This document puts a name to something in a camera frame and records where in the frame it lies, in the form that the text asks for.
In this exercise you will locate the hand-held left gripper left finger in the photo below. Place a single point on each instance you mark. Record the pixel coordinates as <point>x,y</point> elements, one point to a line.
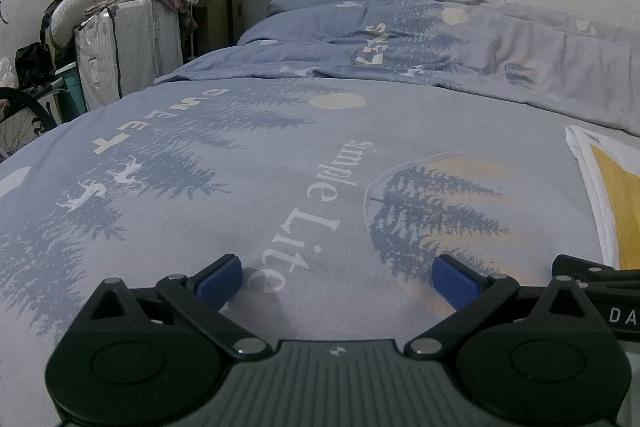
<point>220,282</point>

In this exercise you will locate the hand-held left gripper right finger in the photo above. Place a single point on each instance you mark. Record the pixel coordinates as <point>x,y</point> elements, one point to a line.
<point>455,282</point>

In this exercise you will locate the white and yellow plastic bag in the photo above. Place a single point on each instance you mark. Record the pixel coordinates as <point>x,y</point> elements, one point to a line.
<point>625,197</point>

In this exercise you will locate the teal plastic bin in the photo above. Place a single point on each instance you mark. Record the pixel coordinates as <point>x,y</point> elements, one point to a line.
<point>75,92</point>

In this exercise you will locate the blue printed quilt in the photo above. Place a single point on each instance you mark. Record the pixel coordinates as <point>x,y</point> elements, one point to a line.
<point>400,37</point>

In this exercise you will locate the cardboard box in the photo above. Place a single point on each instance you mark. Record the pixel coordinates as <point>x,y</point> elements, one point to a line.
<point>215,22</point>

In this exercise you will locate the black bag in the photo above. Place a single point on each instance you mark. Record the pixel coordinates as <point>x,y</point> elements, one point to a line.
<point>35,62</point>

